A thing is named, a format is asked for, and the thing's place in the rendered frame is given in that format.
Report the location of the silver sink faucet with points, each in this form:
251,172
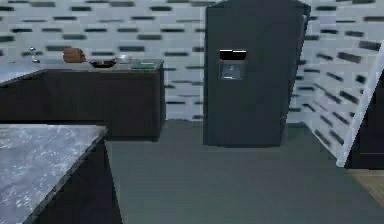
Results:
33,55

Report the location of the black frying pan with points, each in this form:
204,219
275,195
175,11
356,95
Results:
102,63

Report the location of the dark grey fridge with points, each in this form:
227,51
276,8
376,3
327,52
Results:
253,100

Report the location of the marble top kitchen island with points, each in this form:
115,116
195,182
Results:
43,173

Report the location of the dark brown kitchen counter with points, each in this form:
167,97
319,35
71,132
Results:
100,96

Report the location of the brown bread loaf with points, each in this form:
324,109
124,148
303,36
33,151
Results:
73,55

